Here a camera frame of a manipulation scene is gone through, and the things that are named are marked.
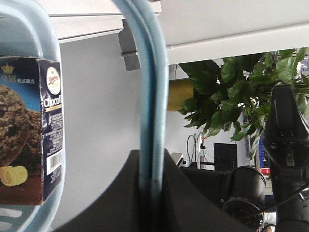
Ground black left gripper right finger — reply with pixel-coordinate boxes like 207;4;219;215
157;150;253;232

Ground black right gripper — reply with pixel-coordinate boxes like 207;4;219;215
263;85;309;208

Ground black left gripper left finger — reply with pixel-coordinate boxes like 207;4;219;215
56;150;153;232

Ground dark blue chocofello cookie box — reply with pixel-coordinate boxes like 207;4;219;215
0;56;63;205

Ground light blue plastic basket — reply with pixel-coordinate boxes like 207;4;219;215
0;0;169;232

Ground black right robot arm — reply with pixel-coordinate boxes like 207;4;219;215
182;85;309;232

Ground green potted plant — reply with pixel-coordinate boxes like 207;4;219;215
180;47;309;157

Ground yellow plant pot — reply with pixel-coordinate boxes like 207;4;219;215
168;78;194;112

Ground white supermarket shelf unit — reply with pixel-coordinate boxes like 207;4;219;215
40;0;309;64

